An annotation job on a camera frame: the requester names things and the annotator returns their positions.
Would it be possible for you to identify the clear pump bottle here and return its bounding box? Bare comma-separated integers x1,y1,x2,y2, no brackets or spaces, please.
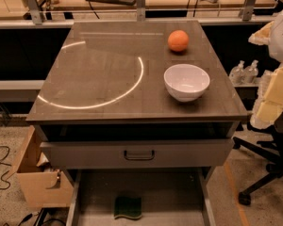
243,60,258,84
229,60,244,85

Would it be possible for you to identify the closed top drawer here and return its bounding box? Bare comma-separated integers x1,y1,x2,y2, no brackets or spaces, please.
41,138,233,170

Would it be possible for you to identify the orange fruit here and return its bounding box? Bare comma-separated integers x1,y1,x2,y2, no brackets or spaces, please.
168,30,189,52

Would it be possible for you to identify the clear pump bottle left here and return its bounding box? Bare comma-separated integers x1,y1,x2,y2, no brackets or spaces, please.
229,60,244,85

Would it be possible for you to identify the grey drawer cabinet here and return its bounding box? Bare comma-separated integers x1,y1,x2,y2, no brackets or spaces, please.
25,19,249,226

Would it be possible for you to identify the black office chair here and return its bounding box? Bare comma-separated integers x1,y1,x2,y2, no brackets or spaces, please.
232,108,283,206

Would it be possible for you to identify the black floor cable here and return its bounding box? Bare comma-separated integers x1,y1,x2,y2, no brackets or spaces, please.
0,141,12,205

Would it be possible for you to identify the white bowl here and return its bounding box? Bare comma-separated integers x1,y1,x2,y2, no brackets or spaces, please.
163,64,210,103

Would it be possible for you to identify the green yellow sponge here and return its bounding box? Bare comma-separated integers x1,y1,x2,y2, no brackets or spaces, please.
114,196,142,219

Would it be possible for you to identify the open middle drawer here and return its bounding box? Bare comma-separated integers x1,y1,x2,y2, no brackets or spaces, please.
66,169,217,226

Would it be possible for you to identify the clear pump bottle right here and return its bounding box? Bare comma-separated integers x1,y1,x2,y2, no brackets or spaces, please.
243,60,258,84

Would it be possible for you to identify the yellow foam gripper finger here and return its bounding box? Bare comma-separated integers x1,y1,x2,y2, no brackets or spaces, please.
250,64,283,129
248,22,274,45

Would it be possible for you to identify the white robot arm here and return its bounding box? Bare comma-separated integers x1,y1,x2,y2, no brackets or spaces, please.
248,10,283,129

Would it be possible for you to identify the cardboard box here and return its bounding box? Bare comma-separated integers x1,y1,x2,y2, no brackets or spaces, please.
8,126,74,209

